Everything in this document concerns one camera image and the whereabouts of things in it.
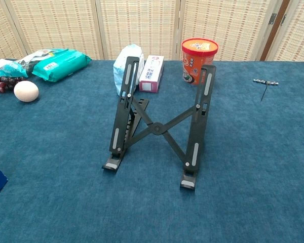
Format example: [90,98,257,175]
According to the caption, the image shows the woven bamboo folding screen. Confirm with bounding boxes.
[0,0,282,61]
[265,0,304,62]

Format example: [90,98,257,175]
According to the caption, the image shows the red instant noodle cup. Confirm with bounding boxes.
[181,37,219,86]

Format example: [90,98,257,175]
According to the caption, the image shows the light blue wet wipes pack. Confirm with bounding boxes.
[113,44,145,96]

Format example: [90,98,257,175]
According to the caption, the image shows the small metal T-handle tool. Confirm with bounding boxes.
[252,78,280,102]

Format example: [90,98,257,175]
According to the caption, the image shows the dark red grape bunch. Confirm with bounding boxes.
[0,75,28,94]

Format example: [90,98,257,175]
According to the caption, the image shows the black folding laptop stand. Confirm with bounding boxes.
[102,56,217,191]

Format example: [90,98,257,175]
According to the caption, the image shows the white pink toothpaste box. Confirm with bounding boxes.
[138,55,165,94]

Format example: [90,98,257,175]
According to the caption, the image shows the green tissue pack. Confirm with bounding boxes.
[31,49,92,83]

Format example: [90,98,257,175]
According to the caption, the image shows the brown wooden post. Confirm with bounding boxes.
[259,0,291,61]

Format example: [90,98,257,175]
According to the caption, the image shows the beige egg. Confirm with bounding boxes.
[13,80,40,103]

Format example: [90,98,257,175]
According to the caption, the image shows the teal snack bag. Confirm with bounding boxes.
[0,49,69,78]

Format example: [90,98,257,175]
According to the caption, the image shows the blue felt table cover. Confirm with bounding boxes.
[0,59,304,243]

